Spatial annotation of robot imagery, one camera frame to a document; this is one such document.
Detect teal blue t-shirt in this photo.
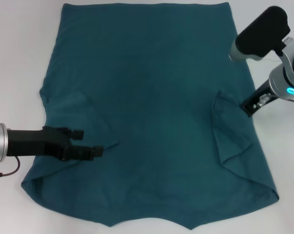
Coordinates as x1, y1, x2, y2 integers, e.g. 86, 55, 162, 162
21, 2, 280, 231

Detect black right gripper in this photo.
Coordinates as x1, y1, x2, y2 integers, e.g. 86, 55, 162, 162
240, 78, 276, 117

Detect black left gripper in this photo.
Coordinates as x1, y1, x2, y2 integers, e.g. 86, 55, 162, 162
6, 126, 103, 162

